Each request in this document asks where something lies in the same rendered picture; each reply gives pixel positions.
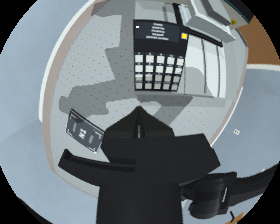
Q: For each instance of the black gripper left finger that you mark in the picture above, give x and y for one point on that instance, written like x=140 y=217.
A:
x=125 y=127

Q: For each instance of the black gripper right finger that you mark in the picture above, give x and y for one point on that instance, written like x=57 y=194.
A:
x=151 y=127

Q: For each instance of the white multi-well plate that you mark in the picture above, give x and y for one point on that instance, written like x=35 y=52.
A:
x=185 y=15

